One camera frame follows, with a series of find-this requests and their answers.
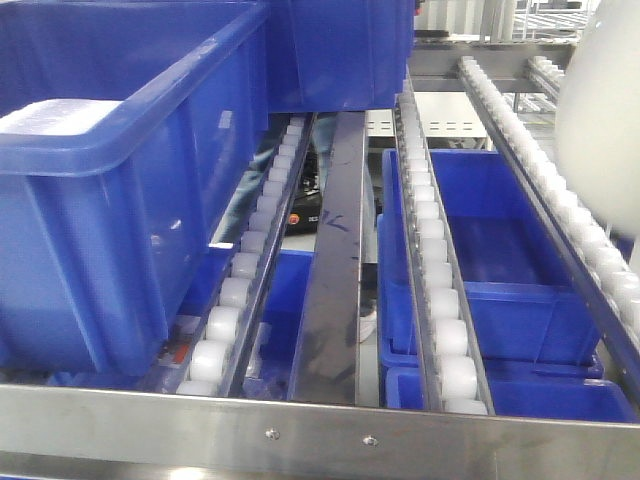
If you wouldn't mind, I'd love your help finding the white plastic bin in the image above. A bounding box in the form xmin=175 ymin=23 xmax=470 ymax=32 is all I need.
xmin=555 ymin=1 xmax=639 ymax=237

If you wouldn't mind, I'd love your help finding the steel front shelf beam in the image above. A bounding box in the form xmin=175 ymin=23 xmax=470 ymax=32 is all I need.
xmin=1 ymin=384 xmax=639 ymax=479

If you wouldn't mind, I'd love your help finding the blue crate lower left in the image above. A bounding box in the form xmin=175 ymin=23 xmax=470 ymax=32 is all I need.
xmin=179 ymin=248 xmax=313 ymax=400

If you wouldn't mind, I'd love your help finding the white roller track left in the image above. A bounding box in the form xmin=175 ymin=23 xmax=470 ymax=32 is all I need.
xmin=167 ymin=113 xmax=316 ymax=397

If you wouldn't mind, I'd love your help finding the white roller track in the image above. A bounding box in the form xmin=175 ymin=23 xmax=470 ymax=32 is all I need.
xmin=167 ymin=113 xmax=316 ymax=397
xmin=528 ymin=56 xmax=566 ymax=103
xmin=394 ymin=91 xmax=495 ymax=415
xmin=458 ymin=56 xmax=639 ymax=400

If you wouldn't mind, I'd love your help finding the blue crate rear centre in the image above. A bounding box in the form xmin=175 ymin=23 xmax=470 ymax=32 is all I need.
xmin=266 ymin=0 xmax=415 ymax=113

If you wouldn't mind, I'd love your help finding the white roller track centre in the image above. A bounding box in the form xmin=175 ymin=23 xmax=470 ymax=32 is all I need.
xmin=394 ymin=91 xmax=495 ymax=415

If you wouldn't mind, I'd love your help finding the large blue crate front left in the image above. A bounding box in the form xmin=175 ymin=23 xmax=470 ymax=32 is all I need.
xmin=1 ymin=1 xmax=269 ymax=375

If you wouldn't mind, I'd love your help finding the white roller track far right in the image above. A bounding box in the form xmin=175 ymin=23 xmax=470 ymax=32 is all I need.
xmin=528 ymin=56 xmax=566 ymax=103

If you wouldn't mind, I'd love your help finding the white pack inside crate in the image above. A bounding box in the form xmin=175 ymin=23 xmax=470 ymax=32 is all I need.
xmin=1 ymin=98 xmax=121 ymax=136

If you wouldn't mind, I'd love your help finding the steel divider rail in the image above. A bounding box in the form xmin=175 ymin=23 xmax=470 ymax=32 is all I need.
xmin=288 ymin=111 xmax=367 ymax=405

